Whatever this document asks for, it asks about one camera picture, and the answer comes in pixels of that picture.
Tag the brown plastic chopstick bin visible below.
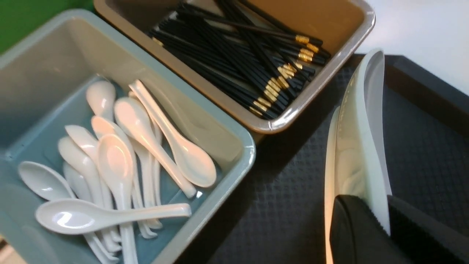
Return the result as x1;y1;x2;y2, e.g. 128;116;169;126
93;0;376;134

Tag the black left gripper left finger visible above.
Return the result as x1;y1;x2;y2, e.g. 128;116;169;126
329;194;412;264

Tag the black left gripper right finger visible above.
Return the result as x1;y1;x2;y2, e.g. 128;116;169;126
387;195;469;264

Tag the black serving tray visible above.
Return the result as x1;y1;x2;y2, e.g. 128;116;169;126
176;55;468;264

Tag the green cloth backdrop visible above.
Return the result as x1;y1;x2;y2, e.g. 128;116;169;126
0;0;94;53

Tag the white soup spoon upright handle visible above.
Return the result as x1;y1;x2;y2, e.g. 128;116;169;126
114;97;197;198

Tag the white soup spoon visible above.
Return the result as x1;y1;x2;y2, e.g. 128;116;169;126
35;199;192;235
17;161;76;201
97;134;138;264
129;80;217;188

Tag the blue plastic spoon bin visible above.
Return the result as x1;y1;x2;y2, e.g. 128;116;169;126
0;10;256;264

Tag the large white rice plate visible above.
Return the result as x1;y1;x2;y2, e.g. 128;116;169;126
324;48;392;264

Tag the pile of black chopsticks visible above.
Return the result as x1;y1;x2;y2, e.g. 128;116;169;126
147;0;331;120

